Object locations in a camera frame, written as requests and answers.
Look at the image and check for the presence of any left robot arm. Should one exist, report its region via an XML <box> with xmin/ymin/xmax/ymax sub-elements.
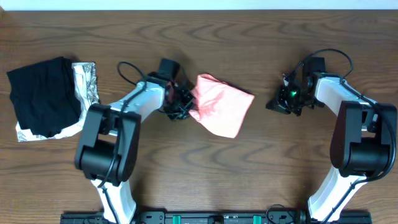
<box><xmin>60</xmin><ymin>58</ymin><xmax>193</xmax><ymax>223</ymax></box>

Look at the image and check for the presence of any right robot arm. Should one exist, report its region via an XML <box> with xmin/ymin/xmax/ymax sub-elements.
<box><xmin>266</xmin><ymin>56</ymin><xmax>397</xmax><ymax>223</ymax></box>

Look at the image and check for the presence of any folded black garment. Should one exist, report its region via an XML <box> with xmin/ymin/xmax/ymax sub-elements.
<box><xmin>7</xmin><ymin>57</ymin><xmax>81</xmax><ymax>138</ymax></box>

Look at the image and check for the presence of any pink printed t-shirt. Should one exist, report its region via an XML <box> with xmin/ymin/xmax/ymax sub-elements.
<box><xmin>189</xmin><ymin>73</ymin><xmax>254</xmax><ymax>138</ymax></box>

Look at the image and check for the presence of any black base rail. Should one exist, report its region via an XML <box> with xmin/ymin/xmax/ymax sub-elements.
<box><xmin>60</xmin><ymin>205</ymin><xmax>373</xmax><ymax>224</ymax></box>

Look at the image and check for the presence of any white patterned folded garment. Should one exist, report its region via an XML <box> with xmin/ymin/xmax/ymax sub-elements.
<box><xmin>16</xmin><ymin>62</ymin><xmax>100</xmax><ymax>142</ymax></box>

